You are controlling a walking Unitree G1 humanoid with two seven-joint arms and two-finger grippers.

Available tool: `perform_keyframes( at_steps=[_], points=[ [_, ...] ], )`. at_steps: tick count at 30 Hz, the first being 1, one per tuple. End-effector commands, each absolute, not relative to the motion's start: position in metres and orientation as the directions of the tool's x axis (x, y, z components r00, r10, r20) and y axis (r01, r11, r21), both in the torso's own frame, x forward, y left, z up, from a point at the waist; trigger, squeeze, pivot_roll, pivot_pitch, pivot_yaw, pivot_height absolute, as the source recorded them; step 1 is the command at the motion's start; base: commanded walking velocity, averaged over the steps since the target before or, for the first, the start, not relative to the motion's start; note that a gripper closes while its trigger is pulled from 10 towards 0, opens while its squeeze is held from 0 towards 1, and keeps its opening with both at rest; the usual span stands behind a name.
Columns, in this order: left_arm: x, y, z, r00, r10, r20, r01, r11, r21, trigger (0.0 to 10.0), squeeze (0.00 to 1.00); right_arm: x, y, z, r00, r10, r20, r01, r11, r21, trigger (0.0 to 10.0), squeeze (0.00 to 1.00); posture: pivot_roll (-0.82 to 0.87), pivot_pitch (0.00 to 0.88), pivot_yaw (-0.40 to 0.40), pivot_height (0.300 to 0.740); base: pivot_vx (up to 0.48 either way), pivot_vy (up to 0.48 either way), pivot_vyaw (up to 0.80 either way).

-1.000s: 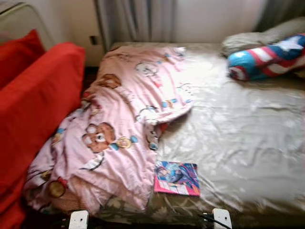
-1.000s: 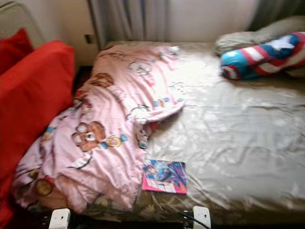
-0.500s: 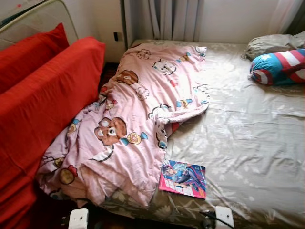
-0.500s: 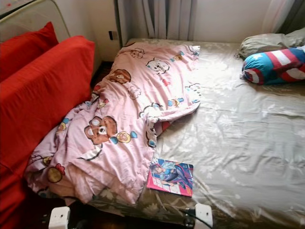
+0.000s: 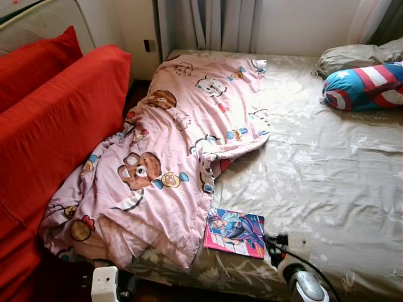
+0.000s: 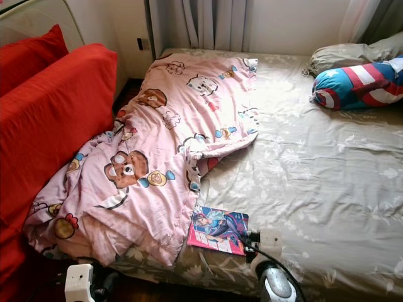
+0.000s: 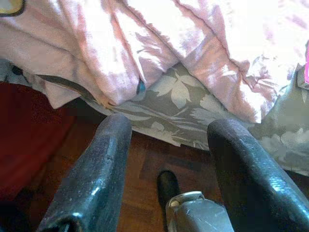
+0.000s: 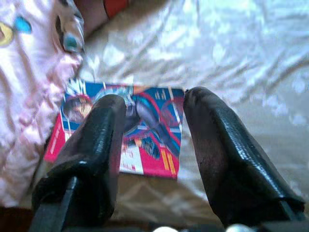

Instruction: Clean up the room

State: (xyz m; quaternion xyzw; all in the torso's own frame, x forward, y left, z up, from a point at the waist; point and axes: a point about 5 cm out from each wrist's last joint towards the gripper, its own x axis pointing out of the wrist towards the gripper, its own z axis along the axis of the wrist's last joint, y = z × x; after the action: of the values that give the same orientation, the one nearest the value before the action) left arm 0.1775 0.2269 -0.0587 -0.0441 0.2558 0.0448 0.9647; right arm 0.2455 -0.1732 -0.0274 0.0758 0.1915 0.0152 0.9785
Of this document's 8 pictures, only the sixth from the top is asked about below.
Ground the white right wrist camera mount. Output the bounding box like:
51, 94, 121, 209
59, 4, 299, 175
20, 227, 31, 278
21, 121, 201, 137
257, 228, 285, 262

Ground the red white blue bolster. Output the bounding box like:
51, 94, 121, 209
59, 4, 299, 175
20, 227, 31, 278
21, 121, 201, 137
312, 55, 403, 112

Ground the bed with grey floral sheet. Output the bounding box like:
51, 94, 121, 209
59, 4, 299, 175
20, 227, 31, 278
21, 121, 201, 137
113, 47, 403, 302

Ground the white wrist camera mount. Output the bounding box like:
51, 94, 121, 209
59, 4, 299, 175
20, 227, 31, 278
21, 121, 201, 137
257, 228, 285, 262
64, 263, 96, 302

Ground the colourful comic magazine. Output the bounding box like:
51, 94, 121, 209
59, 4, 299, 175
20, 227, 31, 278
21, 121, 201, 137
186, 206, 250, 256

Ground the pink cartoon print blanket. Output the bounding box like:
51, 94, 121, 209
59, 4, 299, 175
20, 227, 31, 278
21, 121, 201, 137
24, 53, 260, 268

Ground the grey floral pillow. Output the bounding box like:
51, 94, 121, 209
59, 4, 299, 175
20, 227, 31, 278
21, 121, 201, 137
304, 31, 403, 78

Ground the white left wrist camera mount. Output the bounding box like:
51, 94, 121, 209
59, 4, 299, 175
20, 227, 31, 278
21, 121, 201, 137
64, 263, 96, 302

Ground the grey pleated curtain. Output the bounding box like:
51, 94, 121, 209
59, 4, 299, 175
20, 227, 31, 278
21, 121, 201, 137
340, 0, 403, 45
149, 0, 253, 53

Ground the white quilted mattress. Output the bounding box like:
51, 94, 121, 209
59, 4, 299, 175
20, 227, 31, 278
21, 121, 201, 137
0, 0, 86, 55

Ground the red covered mattress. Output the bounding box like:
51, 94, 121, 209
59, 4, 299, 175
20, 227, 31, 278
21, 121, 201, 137
0, 24, 70, 99
0, 43, 119, 302

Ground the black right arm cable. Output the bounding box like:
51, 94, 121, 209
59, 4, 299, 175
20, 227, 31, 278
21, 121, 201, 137
239, 234, 309, 302

